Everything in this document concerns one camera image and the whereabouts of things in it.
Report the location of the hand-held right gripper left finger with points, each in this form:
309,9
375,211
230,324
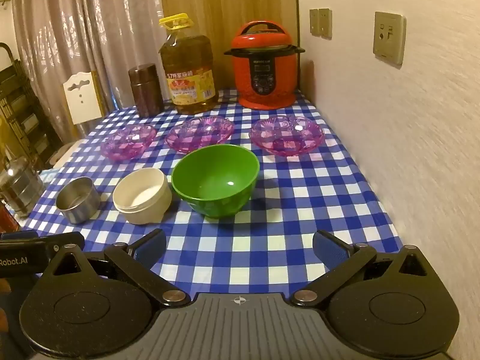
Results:
149,248

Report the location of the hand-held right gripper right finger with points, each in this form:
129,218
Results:
330,249

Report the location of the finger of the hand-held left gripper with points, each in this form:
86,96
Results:
63,239
18,235

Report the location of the small steel bowl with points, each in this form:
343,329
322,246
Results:
80,204

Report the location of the cream plastic bowl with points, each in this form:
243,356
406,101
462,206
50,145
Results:
144,198

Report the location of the green plastic bowl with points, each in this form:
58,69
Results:
217,183

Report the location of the purple glass plate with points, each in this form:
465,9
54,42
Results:
129,143
287,137
200,133

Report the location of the red object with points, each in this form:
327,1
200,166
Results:
7,219

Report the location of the steel tiered lunch container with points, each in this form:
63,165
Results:
18,189

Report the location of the blue white checkered tablecloth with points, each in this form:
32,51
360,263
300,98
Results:
270,213

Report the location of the black metal rack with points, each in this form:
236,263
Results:
22,112

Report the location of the white wooden chair back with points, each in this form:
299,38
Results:
83,99

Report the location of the brown cylindrical canister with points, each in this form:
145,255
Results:
145,90

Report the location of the cooking oil bottle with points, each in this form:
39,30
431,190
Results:
189,75

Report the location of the red electric pressure cooker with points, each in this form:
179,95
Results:
262,75

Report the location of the sheer pale curtain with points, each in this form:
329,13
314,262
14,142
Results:
75,26

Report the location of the tan curtain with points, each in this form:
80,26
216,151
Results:
232,0

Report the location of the beige wall socket plate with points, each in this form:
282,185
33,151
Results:
389,37

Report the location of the beige wall switch plate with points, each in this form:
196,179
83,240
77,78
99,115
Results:
323,22

